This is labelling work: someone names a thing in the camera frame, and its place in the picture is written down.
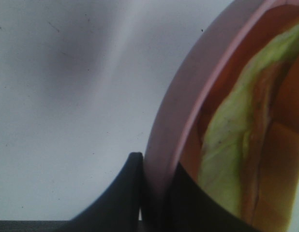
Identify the pink round plate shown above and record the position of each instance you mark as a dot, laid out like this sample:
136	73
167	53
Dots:
186	94

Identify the sandwich with lettuce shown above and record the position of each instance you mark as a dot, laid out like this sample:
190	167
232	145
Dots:
250	147

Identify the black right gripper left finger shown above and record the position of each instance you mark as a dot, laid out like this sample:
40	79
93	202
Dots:
117	209

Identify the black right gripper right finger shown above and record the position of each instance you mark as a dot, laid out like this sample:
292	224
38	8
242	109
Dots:
189	209

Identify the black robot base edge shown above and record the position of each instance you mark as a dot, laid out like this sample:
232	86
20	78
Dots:
35	226

